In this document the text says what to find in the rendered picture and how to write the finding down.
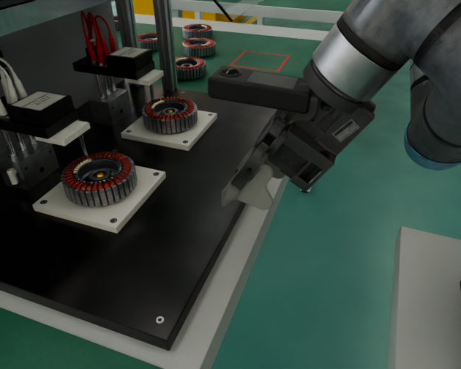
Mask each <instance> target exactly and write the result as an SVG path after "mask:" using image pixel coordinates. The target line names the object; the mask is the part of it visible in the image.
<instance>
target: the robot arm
mask: <svg viewBox="0 0 461 369"><path fill-rule="evenodd" d="M409 59H410V85H411V120H410V121H409V122H408V124H407V126H406V128H405V136H404V146H405V151H406V152H407V154H408V156H409V157H410V159H412V161H414V162H415V163H416V164H418V165H420V166H421V167H424V168H427V169H431V170H436V171H439V170H445V169H449V168H453V167H455V166H457V165H459V164H461V0H353V1H352V2H351V3H350V4H349V6H348V8H347V9H346V10H345V11H344V13H343V14H342V16H341V17H340V19H339V20H338V21H337V22H336V23H335V24H334V26H333V27H332V28H331V30H330V31H329V33H328V34H327V35H326V36H325V38H324V39H323V41H322V42H321V43H320V45H319V46H318V47H317V48H316V50H315V51H314V53H313V55H312V58H311V60H310V61H309V63H308V64H307V66H306V67H305V68H304V69H303V76H304V78H300V77H294V76H289V75H280V74H275V73H270V72H261V71H255V70H246V69H242V68H236V67H227V66H221V67H220V68H219V69H218V70H216V71H215V72H214V73H213V74H212V75H211V76H210V77H209V79H208V96H210V98H214V99H219V100H227V101H231V102H236V103H244V104H248V105H256V106H261V107H266V108H273V109H277V110H276V112H275V113H274V115H273V116H272V117H271V118H270V120H269V122H268V123H267V124H266V126H265V127H264V128H263V130H262V132H261V134H260V135H259V136H258V139H257V140H256V142H255V143H254V145H253V147H252V148H251V150H249V152H248V153H247V155H246V156H245V158H244V159H243V160H242V162H241V163H240V164H239V166H238V167H237V169H236V174H235V175H234V177H233V178H232V179H231V180H230V182H229V183H228V185H227V186H226V187H225V189H224V190H223V191H222V194H221V206H222V207H223V208H225V207H226V206H227V205H228V204H229V203H230V202H231V201H232V200H238V201H241V202H244V203H246V204H249V205H250V206H253V207H255V208H258V209H261V210H267V209H269V208H271V206H272V205H273V203H274V200H273V198H272V196H271V194H270V193H269V191H268V189H267V184H268V183H269V181H270V180H271V178H272V177H274V178H276V179H281V178H283V177H284V176H285V175H286V176H288V177H289V178H291V180H290V182H292V183H293V184H295V186H297V187H299V188H300V189H301V190H303V191H304V192H307V191H308V190H309V189H310V188H311V187H312V186H313V185H314V184H315V183H316V182H317V181H318V180H319V179H320V178H321V177H322V176H323V175H324V174H325V173H326V172H327V171H328V170H329V169H330V168H331V167H332V166H333V165H334V162H335V159H336V156H337V155H338V154H339V153H340V152H341V151H342V150H343V149H344V148H345V147H346V146H347V145H348V144H349V143H350V142H351V141H352V140H353V139H354V138H355V137H356V136H357V135H358V134H359V133H360V132H361V131H362V130H363V129H364V128H365V127H366V126H367V125H368V124H369V123H370V122H371V121H372V120H373V119H374V118H375V114H374V113H373V112H374V110H375V108H376V104H375V103H374V102H373V101H372V100H371V99H372V98H373V97H374V96H375V95H376V94H377V93H378V92H379V91H380V90H381V89H382V88H383V86H384V85H385V84H386V83H387V82H388V81H389V80H390V79H391V78H392V77H393V76H394V75H395V74H396V73H397V72H398V71H399V69H400V68H401V67H402V66H403V65H404V64H405V63H406V62H407V61H408V60H409ZM256 171H258V172H257V173H256V174H255V175H254V177H253V178H252V179H251V176H252V175H253V174H254V173H255V172H256ZM320 171H321V172H320ZM319 172H320V173H319ZM318 173H319V174H318ZM317 174H318V175H317ZM316 175H317V176H316ZM315 176H316V177H315ZM314 177H315V178H314ZM313 178H314V179H313ZM312 179H313V180H312ZM311 180H312V181H311ZM310 181H311V182H310ZM309 182H310V183H309Z"/></svg>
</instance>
